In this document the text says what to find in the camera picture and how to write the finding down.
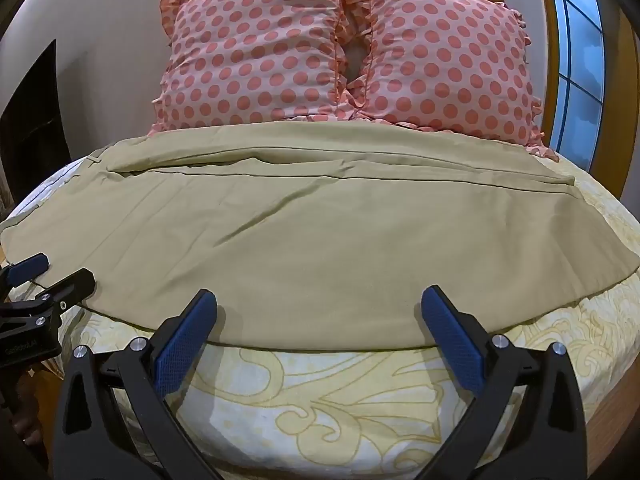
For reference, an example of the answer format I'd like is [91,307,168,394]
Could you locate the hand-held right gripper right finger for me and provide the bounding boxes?
[421,285,589,480]

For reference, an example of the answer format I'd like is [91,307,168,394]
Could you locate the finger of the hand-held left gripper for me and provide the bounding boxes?
[0,254,50,291]
[0,268,97,322]

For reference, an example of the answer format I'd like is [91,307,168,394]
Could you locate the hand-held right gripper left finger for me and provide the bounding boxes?
[53,288,222,480]

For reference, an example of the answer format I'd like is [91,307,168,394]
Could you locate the khaki pants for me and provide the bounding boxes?
[0,121,640,350]

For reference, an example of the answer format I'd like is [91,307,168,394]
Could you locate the yellow patterned bed sheet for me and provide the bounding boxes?
[0,157,640,480]

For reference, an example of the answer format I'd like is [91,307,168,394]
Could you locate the dark wooden cabinet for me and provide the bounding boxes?
[0,40,71,196]

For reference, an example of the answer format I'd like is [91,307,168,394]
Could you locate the pink polka dot pillow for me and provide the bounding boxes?
[345,0,560,162]
[148,0,371,137]

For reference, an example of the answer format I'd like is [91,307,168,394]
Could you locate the window with blue panes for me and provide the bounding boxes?
[542,0,608,173]

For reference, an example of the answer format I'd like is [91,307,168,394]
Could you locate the wooden bed frame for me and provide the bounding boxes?
[565,320,640,480]

